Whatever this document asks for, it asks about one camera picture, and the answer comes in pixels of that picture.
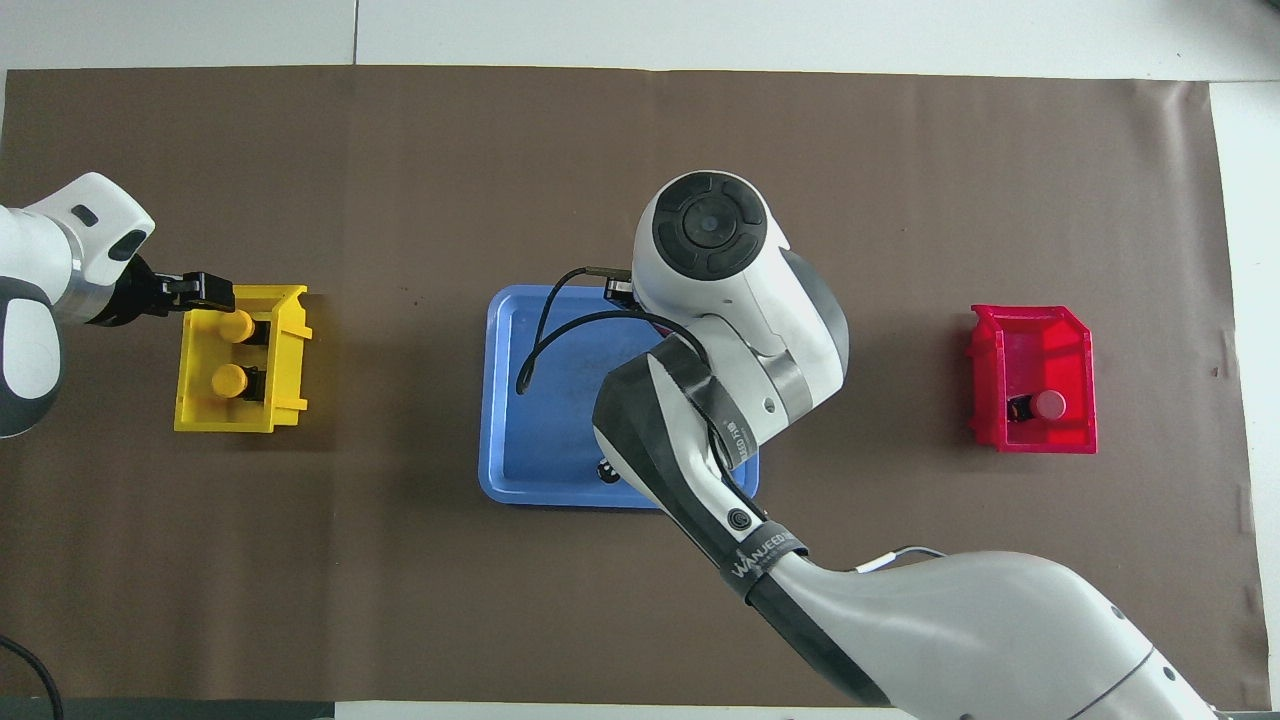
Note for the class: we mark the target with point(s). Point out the red push button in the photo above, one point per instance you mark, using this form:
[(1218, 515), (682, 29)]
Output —
[(1049, 405)]

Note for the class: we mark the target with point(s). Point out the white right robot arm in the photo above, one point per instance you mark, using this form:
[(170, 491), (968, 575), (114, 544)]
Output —
[(950, 620)]

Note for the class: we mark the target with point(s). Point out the blue plastic tray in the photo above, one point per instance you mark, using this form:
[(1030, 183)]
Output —
[(560, 450)]

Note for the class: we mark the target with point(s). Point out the brown paper mat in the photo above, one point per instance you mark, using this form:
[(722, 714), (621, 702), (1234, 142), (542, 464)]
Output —
[(400, 600)]

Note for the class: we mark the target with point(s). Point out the black cylindrical capacitor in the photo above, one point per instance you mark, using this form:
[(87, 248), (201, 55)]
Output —
[(607, 471)]

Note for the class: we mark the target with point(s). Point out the red plastic bin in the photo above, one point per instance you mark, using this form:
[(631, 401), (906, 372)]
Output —
[(1040, 350)]

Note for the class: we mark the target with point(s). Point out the yellow plastic bin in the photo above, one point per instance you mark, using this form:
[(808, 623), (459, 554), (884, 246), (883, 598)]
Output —
[(285, 380)]

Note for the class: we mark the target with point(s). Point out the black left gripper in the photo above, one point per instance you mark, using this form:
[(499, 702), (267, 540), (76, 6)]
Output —
[(135, 295)]

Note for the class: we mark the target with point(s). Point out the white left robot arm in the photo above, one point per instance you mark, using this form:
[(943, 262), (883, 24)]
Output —
[(30, 350)]

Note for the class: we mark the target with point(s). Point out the yellow push button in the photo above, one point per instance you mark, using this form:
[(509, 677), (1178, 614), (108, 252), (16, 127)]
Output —
[(229, 380), (236, 326)]

